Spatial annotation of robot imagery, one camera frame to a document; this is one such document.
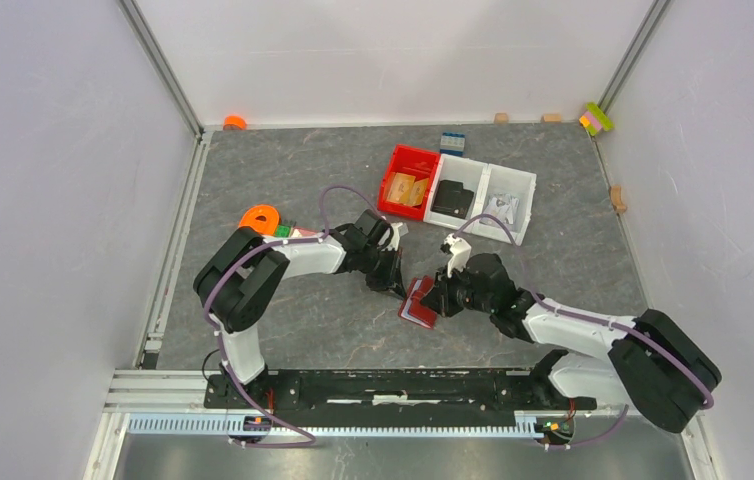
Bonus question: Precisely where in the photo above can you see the purple cable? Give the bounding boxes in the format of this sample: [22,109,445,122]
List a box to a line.
[202,185,385,449]
[453,213,716,452]

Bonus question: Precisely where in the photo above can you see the wooden piece right edge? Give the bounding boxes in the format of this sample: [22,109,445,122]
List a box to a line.
[609,185,628,215]

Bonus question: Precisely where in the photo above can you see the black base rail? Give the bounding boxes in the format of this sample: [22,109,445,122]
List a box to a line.
[203,368,597,412]

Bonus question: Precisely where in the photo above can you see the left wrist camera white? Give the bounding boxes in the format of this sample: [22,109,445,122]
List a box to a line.
[380,222,409,251]

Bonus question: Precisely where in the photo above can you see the small orange cap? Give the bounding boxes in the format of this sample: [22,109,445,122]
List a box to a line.
[222,115,247,130]

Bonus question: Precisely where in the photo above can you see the red leather card holder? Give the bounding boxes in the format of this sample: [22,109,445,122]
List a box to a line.
[398,276,437,330]

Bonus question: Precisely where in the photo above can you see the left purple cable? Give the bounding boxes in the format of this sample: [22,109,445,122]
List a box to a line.
[202,185,385,449]

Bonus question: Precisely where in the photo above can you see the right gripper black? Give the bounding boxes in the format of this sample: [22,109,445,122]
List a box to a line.
[419,262,495,318]

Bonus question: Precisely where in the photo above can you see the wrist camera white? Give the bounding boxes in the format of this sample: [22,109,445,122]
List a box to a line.
[380,222,409,251]
[440,234,472,278]

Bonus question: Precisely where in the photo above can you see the white divided plastic bin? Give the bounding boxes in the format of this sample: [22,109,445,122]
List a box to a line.
[424,154,537,244]

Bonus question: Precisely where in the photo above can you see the colourful toy brick stack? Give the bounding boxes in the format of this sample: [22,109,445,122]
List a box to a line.
[578,102,615,137]

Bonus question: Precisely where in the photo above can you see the grey slotted cable duct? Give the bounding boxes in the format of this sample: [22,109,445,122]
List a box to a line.
[126,411,541,439]

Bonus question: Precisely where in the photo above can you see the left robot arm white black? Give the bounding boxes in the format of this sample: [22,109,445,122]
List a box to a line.
[193,210,406,408]

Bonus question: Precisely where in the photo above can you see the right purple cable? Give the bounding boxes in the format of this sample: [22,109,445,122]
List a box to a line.
[453,213,716,452]

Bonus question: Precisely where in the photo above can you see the red plastic bin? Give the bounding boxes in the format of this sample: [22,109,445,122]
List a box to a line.
[378,144,441,221]

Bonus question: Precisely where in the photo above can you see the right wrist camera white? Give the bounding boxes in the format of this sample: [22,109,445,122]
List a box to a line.
[440,234,472,278]

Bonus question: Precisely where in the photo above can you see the silver cards in white bin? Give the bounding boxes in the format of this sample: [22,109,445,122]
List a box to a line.
[484,193,520,227]

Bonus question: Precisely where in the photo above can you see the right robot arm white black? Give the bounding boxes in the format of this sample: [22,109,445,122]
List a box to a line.
[421,253,722,433]

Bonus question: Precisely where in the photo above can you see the black cards in white bin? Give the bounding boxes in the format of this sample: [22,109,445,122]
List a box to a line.
[430,180,475,220]

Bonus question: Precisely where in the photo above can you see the blue white small block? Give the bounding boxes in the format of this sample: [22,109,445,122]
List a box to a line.
[439,132,466,157]

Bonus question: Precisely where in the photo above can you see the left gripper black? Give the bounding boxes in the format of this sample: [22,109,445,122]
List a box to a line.
[359,246,406,301]

